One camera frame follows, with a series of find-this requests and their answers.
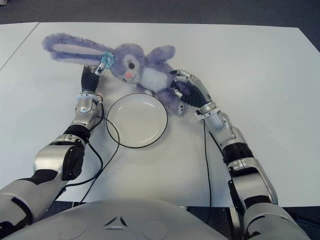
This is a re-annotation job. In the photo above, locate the purple plush bunny doll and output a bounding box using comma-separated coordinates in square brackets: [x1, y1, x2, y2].
[41, 33, 187, 116]

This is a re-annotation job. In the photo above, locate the white plate black rim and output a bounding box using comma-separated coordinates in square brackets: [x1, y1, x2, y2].
[106, 93, 169, 149]

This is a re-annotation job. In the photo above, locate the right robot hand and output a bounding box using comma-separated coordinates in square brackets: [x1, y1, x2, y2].
[169, 69, 215, 109]

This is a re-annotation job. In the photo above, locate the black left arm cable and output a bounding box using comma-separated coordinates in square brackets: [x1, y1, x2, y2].
[56, 98, 121, 203]

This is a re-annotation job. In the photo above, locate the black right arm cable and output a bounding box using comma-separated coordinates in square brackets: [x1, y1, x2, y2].
[202, 119, 213, 208]

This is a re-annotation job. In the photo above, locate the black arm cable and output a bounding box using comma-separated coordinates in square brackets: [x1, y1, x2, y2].
[202, 119, 213, 208]
[56, 98, 121, 203]

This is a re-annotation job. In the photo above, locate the grey robot torso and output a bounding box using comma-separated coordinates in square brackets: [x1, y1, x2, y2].
[0, 198, 251, 240]

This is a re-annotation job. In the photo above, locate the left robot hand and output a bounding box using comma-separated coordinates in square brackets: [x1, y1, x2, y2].
[80, 57, 107, 95]

